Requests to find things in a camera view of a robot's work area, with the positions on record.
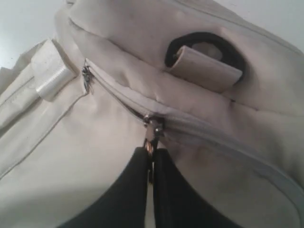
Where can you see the cream fabric duffel bag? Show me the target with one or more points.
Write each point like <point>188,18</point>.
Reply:
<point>225,99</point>

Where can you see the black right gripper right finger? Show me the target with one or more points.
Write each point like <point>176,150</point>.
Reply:
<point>176,203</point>

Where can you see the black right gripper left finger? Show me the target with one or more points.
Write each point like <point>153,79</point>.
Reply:
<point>123,205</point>

